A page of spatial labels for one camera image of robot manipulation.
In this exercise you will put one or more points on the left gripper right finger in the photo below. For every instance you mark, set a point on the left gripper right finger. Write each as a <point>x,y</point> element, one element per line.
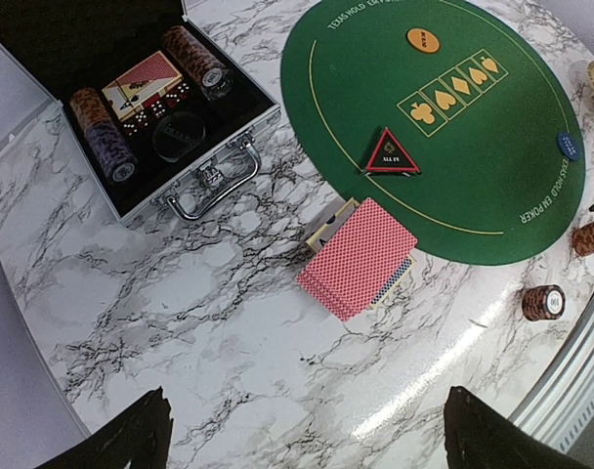
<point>477,436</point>

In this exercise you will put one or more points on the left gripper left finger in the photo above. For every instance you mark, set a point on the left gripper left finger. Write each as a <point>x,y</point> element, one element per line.
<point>138,437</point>

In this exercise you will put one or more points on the orange red chip stack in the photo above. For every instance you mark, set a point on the orange red chip stack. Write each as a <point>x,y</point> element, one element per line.
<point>582,240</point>

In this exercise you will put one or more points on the blue small blind button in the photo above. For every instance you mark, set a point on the blue small blind button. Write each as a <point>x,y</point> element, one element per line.
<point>569,146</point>

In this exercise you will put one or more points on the triangular all-in button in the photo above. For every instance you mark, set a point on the triangular all-in button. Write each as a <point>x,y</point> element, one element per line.
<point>386,155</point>

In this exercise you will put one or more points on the orange big blind button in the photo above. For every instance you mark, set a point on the orange big blind button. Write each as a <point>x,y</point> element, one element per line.
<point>423,40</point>

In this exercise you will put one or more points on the dark brown chip stack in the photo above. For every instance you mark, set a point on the dark brown chip stack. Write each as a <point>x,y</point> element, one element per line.
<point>545,302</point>

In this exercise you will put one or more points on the round green poker mat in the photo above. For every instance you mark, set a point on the round green poker mat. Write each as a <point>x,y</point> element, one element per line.
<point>480,118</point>

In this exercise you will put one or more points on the red-backed playing card deck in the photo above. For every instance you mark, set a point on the red-backed playing card deck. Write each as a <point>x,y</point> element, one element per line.
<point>355,259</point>

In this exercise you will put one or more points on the playing card box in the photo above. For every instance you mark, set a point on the playing card box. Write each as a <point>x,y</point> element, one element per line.
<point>336,229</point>

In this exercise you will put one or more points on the left chip row in case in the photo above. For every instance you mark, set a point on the left chip row in case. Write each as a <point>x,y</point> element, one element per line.
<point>114,156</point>

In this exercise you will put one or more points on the chip row in case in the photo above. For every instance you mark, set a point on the chip row in case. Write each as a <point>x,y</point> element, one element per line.
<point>114,156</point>
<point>212,76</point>

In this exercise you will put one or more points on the clear dealer button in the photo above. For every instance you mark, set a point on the clear dealer button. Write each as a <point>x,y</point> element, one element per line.
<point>178,134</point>

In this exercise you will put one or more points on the red dice row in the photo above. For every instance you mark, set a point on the red dice row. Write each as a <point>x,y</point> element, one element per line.
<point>154,109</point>

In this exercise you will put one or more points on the aluminium poker case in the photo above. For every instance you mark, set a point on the aluminium poker case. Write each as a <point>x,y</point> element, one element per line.
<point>65,46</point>

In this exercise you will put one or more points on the card deck box in case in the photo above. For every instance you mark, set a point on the card deck box in case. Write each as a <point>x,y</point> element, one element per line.
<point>155,74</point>

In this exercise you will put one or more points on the right chip row in case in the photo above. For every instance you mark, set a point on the right chip row in case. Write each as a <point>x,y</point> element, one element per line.
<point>212,76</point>

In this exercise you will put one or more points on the front aluminium rail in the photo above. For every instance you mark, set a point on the front aluminium rail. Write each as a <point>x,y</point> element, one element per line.
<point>561,404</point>

